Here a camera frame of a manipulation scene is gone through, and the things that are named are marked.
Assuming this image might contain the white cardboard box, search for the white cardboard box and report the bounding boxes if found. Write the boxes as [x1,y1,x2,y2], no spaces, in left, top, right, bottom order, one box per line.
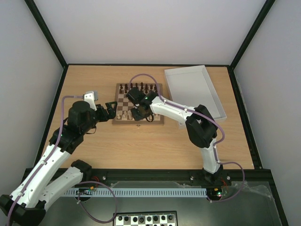
[165,65,227,123]

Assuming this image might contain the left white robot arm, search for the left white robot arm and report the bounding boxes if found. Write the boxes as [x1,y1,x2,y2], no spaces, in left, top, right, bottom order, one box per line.
[0,101,117,226]

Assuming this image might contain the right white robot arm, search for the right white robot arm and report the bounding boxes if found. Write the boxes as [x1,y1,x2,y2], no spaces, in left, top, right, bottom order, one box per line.
[126,87,223,185]

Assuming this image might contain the light blue cable duct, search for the light blue cable duct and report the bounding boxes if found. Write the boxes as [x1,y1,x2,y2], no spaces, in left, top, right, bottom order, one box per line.
[62,188,207,198]

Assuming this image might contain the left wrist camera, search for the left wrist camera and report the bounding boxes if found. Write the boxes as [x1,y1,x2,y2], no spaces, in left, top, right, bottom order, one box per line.
[83,90,98,103]

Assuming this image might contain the wooden chess board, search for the wooden chess board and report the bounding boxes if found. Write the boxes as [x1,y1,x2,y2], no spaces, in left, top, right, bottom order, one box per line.
[112,82,164,126]

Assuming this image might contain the printed checker calibration board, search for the printed checker calibration board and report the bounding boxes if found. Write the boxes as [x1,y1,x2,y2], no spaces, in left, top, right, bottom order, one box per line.
[113,211,178,226]

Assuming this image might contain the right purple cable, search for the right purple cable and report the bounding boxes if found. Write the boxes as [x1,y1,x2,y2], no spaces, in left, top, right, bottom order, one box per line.
[129,73,245,203]

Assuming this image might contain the purple cable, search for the purple cable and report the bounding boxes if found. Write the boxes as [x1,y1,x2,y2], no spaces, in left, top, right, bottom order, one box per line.
[129,73,245,203]
[4,95,118,226]

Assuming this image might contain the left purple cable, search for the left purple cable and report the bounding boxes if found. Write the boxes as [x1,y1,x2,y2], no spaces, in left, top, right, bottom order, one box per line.
[4,95,118,226]

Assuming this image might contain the black aluminium rail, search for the black aluminium rail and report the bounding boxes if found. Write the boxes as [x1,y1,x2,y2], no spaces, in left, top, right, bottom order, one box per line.
[82,169,274,187]

